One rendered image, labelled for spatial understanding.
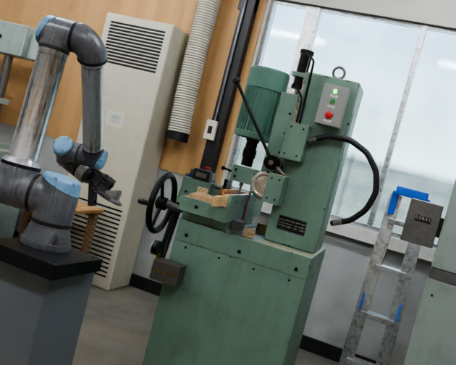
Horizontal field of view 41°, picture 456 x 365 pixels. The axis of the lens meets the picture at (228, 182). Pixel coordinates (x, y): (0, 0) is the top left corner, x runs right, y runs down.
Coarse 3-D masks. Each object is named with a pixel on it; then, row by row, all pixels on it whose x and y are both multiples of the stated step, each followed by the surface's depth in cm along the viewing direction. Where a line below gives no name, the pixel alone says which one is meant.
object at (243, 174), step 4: (236, 164) 267; (232, 168) 267; (236, 168) 266; (240, 168) 266; (244, 168) 266; (248, 168) 265; (232, 172) 267; (236, 172) 267; (240, 172) 266; (244, 172) 266; (248, 172) 265; (252, 172) 265; (256, 172) 264; (232, 176) 267; (236, 176) 267; (240, 176) 266; (244, 176) 266; (248, 176) 265; (236, 180) 267; (240, 180) 266; (244, 180) 266; (248, 180) 265; (240, 184) 269; (248, 184) 265
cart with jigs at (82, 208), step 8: (80, 208) 381; (88, 208) 388; (96, 208) 396; (24, 216) 411; (96, 216) 397; (24, 224) 411; (88, 224) 396; (88, 232) 396; (88, 240) 396; (80, 248) 398; (88, 248) 398
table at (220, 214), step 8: (176, 200) 273; (184, 200) 249; (192, 200) 248; (184, 208) 249; (192, 208) 248; (200, 208) 247; (208, 208) 246; (216, 208) 245; (224, 208) 244; (240, 208) 261; (248, 208) 275; (256, 208) 290; (208, 216) 246; (216, 216) 245; (224, 216) 244; (232, 216) 252; (240, 216) 265; (248, 216) 279; (256, 216) 295
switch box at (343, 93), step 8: (328, 88) 242; (336, 88) 242; (344, 88) 241; (328, 96) 242; (344, 96) 241; (320, 104) 243; (336, 104) 242; (344, 104) 241; (320, 112) 243; (336, 112) 241; (344, 112) 245; (320, 120) 243; (336, 120) 241
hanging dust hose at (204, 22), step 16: (208, 0) 400; (208, 16) 400; (192, 32) 404; (208, 32) 402; (192, 48) 402; (192, 64) 401; (192, 80) 402; (176, 96) 405; (192, 96) 404; (176, 112) 404; (192, 112) 408; (176, 128) 404
